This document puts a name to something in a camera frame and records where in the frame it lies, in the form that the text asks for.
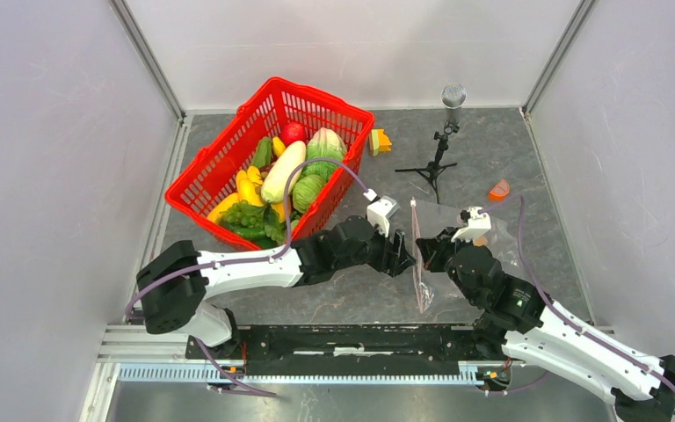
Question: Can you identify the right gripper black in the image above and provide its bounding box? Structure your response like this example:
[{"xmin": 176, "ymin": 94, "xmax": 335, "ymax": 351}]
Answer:
[{"xmin": 415, "ymin": 227, "xmax": 480, "ymax": 306}]

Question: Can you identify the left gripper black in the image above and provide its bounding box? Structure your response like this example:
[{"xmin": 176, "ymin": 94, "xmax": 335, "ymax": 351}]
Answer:
[{"xmin": 335, "ymin": 216, "xmax": 416, "ymax": 277}]

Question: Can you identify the clear zip top bag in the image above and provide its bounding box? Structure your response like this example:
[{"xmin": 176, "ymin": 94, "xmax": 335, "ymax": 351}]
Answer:
[{"xmin": 410, "ymin": 199, "xmax": 527, "ymax": 313}]

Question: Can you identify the napa cabbage toy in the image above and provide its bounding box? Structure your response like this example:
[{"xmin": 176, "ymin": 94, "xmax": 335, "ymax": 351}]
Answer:
[{"xmin": 302, "ymin": 127, "xmax": 347, "ymax": 181}]

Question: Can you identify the white long radish toy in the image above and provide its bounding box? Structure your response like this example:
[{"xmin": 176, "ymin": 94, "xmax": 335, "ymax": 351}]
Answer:
[{"xmin": 260, "ymin": 141, "xmax": 306, "ymax": 204}]

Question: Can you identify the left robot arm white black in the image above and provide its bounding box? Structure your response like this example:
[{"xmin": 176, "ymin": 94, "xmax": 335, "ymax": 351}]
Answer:
[{"xmin": 135, "ymin": 215, "xmax": 416, "ymax": 359}]

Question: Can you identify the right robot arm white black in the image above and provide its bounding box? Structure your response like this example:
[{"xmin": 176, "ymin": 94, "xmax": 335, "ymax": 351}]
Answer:
[{"xmin": 415, "ymin": 228, "xmax": 675, "ymax": 421}]

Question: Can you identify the orange slice toy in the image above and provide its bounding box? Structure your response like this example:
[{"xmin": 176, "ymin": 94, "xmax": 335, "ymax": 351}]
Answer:
[{"xmin": 487, "ymin": 178, "xmax": 511, "ymax": 202}]

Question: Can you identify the round green cabbage toy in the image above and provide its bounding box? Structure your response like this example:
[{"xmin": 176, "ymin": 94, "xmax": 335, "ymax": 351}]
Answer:
[{"xmin": 291, "ymin": 174, "xmax": 326, "ymax": 214}]

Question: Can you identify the microphone on black tripod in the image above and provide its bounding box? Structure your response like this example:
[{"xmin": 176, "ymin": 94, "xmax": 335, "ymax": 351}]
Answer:
[{"xmin": 395, "ymin": 83, "xmax": 467, "ymax": 203}]

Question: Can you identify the green grapes toy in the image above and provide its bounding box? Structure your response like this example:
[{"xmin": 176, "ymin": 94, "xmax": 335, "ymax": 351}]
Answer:
[{"xmin": 221, "ymin": 200, "xmax": 265, "ymax": 229}]

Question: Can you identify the red apple toy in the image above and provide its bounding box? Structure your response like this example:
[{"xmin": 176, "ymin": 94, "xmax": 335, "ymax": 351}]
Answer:
[{"xmin": 279, "ymin": 121, "xmax": 308, "ymax": 146}]

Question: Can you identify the green cucumber toy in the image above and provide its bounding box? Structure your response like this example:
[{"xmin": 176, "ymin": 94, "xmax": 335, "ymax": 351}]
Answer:
[{"xmin": 250, "ymin": 136, "xmax": 273, "ymax": 169}]

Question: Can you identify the yellow banana bunch toy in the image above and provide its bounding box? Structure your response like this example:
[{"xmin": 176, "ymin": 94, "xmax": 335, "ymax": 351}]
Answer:
[{"xmin": 236, "ymin": 166, "xmax": 265, "ymax": 207}]

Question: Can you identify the yellow mango toy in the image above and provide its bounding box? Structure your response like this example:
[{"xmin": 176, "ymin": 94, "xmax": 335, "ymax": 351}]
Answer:
[{"xmin": 207, "ymin": 193, "xmax": 239, "ymax": 223}]

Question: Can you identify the red plastic basket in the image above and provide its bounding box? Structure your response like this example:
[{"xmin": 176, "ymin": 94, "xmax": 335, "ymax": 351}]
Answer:
[{"xmin": 165, "ymin": 76, "xmax": 375, "ymax": 251}]

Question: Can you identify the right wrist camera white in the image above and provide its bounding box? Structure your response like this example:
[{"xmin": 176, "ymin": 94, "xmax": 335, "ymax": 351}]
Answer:
[{"xmin": 452, "ymin": 207, "xmax": 492, "ymax": 243}]

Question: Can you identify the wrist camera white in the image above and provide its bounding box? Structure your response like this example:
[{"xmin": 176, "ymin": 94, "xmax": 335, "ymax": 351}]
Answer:
[
  {"xmin": 367, "ymin": 196, "xmax": 399, "ymax": 237},
  {"xmin": 452, "ymin": 207, "xmax": 492, "ymax": 243}
]

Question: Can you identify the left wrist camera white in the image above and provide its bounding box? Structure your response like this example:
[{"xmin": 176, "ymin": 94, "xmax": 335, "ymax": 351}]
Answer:
[{"xmin": 367, "ymin": 196, "xmax": 399, "ymax": 237}]

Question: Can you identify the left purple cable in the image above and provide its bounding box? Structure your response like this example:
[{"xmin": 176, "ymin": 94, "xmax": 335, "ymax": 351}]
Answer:
[{"xmin": 124, "ymin": 158, "xmax": 380, "ymax": 398}]

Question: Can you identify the purple cable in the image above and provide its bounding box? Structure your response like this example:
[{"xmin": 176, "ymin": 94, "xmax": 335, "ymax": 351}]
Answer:
[
  {"xmin": 476, "ymin": 193, "xmax": 675, "ymax": 417},
  {"xmin": 124, "ymin": 158, "xmax": 380, "ymax": 398}
]

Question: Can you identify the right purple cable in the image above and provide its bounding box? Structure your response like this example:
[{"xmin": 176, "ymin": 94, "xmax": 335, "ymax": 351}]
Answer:
[{"xmin": 476, "ymin": 193, "xmax": 675, "ymax": 417}]

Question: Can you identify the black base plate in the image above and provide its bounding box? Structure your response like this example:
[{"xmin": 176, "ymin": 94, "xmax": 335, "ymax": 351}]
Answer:
[{"xmin": 209, "ymin": 324, "xmax": 506, "ymax": 376}]

